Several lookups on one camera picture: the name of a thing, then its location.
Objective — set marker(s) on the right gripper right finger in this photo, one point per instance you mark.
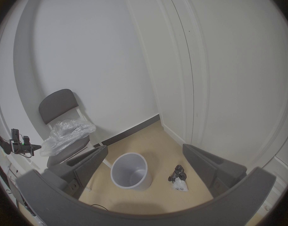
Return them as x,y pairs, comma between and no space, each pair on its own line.
205,166

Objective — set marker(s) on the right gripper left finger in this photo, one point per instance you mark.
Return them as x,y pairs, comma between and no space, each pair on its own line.
87,168

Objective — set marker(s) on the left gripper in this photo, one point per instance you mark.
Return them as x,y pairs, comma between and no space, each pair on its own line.
20,148

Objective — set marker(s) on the crumpled black plastic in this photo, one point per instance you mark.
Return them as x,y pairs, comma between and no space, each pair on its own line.
179,172

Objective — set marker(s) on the clear plastic bag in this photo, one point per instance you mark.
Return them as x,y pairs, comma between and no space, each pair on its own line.
63,135

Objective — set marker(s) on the white trash bin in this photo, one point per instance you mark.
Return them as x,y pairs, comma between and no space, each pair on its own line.
147,178

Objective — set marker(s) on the clear printed wrapper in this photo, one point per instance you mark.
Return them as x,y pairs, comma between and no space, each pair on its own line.
181,186

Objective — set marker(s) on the dark grey padded chair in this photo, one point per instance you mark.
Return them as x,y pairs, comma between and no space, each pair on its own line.
55,105

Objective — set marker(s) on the white wardrobe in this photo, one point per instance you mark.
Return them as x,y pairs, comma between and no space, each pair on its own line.
228,79

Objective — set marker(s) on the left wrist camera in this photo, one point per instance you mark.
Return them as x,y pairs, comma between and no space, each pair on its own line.
15,135

